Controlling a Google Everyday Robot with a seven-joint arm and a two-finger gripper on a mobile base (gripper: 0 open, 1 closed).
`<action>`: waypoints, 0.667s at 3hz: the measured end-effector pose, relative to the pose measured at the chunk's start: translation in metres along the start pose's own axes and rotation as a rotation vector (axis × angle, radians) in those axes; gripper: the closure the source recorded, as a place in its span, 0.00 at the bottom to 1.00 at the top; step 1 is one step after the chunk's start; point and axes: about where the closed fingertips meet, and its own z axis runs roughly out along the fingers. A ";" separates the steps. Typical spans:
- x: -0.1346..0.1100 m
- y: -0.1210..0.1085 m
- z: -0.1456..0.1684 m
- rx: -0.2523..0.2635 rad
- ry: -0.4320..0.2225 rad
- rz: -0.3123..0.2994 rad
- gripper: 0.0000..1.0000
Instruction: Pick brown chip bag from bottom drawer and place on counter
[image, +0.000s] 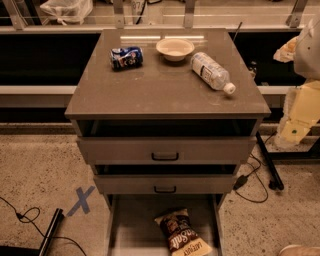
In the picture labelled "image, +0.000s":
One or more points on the black bar left floor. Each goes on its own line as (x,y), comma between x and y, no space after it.
(49,235)

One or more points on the grey drawer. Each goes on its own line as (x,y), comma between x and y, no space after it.
(166,179)
(166,141)
(132,230)

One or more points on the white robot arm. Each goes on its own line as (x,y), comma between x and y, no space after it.
(307,56)

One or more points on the clear plastic water bottle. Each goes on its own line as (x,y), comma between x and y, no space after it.
(212,73)

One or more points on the grey drawer cabinet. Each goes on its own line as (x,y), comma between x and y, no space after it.
(160,89)

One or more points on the white plastic bag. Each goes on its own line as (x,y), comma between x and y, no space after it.
(67,11)

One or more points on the brown chip bag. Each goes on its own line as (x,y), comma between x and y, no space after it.
(182,239)

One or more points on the grey bottom drawer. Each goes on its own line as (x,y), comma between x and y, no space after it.
(132,230)

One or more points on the blue tape cross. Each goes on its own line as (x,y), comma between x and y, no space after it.
(82,201)

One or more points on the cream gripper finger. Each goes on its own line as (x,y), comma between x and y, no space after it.
(286,52)
(290,132)

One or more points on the metal railing shelf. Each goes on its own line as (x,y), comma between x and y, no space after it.
(25,16)

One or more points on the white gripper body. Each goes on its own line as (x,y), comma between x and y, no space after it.
(308,53)

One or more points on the grey middle drawer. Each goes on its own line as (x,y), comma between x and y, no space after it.
(166,179)

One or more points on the grey top drawer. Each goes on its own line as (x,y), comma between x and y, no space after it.
(166,141)

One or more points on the white bowl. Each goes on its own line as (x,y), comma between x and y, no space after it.
(175,49)

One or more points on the blue soda can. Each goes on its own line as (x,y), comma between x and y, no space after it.
(125,58)

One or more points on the black stand leg right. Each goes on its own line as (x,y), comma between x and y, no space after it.
(275,182)

